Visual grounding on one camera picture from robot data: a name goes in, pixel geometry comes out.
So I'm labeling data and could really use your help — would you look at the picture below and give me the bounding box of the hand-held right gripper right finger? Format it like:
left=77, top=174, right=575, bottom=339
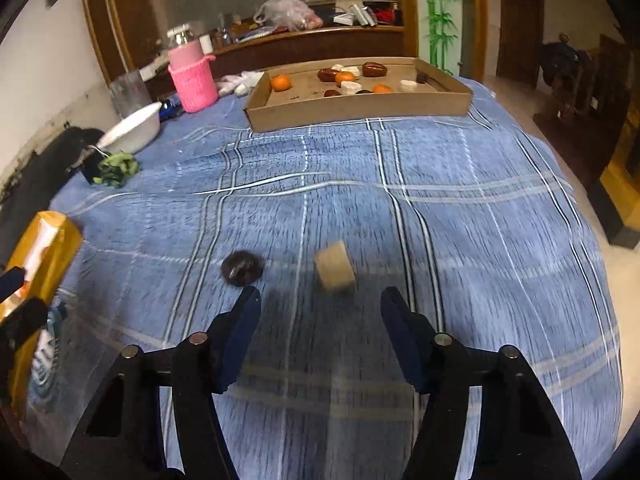
left=380, top=286, right=583, bottom=480

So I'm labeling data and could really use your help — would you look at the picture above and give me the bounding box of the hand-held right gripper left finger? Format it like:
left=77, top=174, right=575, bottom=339
left=60, top=285, right=263, bottom=480

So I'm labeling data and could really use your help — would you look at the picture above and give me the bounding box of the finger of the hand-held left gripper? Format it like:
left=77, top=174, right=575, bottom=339
left=0, top=267, right=27, bottom=302
left=0, top=297, right=49, bottom=345

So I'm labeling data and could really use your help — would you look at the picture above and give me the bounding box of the yellow tray with white lining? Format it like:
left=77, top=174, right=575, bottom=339
left=0, top=210, right=84, bottom=426

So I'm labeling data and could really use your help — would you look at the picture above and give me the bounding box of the dark round fruit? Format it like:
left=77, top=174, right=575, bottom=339
left=221, top=251, right=265, bottom=287

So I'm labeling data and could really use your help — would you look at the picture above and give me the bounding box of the beige fruit cube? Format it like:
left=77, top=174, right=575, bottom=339
left=314, top=241, right=357, bottom=292

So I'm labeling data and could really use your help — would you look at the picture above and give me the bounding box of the shallow cardboard box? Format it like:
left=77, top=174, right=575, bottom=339
left=243, top=56, right=474, bottom=132

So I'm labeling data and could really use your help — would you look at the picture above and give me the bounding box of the black sofa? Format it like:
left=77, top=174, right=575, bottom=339
left=0, top=127, right=106, bottom=261

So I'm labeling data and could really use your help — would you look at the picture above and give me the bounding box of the small black container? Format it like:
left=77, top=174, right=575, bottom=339
left=79, top=145, right=112, bottom=186

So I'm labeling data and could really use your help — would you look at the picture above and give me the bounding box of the blue plaid tablecloth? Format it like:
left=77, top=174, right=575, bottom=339
left=22, top=77, right=626, bottom=480

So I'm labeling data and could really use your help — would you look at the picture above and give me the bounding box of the green leafy vegetable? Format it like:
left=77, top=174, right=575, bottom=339
left=95, top=154, right=141, bottom=188

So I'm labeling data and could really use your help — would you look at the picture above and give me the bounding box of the white enamel basin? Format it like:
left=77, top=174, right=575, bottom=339
left=97, top=101, right=163, bottom=155

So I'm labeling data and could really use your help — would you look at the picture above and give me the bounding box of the clear glass pitcher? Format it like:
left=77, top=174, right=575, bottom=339
left=109, top=70, right=152, bottom=117

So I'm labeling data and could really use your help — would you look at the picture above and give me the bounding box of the white flat box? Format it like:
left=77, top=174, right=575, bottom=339
left=139, top=55, right=171, bottom=82

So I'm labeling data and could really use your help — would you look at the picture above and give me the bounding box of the pink knitted bottle sleeve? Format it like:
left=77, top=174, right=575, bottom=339
left=167, top=55, right=219, bottom=113

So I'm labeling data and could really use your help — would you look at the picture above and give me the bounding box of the white cloth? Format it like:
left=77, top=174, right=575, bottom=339
left=216, top=70, right=266, bottom=98

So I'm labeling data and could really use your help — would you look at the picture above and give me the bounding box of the pink thermos bottle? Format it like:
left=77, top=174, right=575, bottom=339
left=166, top=25, right=202, bottom=68

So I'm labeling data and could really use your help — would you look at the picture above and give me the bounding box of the wooden cabinet with glass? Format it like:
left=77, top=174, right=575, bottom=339
left=80, top=0, right=488, bottom=92

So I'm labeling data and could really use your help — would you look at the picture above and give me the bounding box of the clear plastic bag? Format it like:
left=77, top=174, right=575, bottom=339
left=252, top=0, right=325, bottom=32

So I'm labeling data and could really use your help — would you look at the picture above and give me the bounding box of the brown wooden door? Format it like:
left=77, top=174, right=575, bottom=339
left=497, top=0, right=546, bottom=88

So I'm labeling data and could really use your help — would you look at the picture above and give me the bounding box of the green bamboo wall sticker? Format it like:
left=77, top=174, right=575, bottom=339
left=420, top=0, right=461, bottom=76

